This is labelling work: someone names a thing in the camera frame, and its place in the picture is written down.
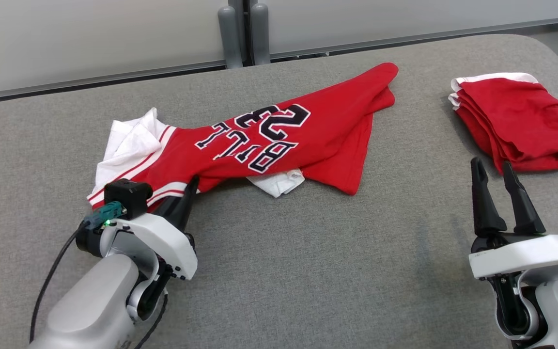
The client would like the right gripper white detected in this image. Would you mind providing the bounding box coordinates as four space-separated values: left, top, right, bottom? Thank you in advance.
468 156 558 280

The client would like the red shorts white trim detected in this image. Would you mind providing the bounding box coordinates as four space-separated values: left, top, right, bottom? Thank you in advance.
448 72 558 175

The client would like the red white basketball jersey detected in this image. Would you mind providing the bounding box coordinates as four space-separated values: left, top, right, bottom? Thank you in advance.
86 62 400 212

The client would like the left teal connector cable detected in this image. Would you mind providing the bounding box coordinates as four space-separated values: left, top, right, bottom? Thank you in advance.
29 202 127 343

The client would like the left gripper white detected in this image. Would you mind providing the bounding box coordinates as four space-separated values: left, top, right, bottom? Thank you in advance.
111 175 201 281

